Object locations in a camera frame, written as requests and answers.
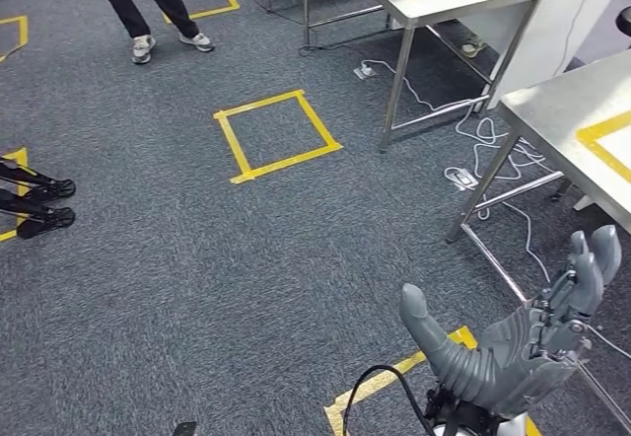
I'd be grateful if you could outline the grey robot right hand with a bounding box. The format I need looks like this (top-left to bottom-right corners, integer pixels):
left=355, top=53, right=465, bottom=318
left=399, top=225, right=623, bottom=421

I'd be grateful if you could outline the tape roll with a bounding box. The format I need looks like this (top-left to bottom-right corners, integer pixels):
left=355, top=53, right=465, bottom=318
left=460, top=37, right=487, bottom=58

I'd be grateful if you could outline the white cabinet desk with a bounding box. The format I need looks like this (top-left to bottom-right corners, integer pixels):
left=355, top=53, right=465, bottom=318
left=460, top=0, right=631, bottom=110

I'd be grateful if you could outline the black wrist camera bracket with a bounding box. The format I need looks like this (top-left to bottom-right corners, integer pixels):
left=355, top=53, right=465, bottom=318
left=424, top=384, right=503, bottom=436

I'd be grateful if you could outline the white floor cable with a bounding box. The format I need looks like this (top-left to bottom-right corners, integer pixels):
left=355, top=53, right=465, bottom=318
left=444, top=103, right=558, bottom=284
left=362, top=58, right=487, bottom=114

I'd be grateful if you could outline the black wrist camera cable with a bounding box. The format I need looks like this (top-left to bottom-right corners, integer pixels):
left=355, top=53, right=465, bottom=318
left=342, top=365, right=438, bottom=436

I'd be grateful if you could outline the black hanging cable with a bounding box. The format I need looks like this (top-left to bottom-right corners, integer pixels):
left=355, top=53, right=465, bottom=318
left=552, top=0, right=603, bottom=78

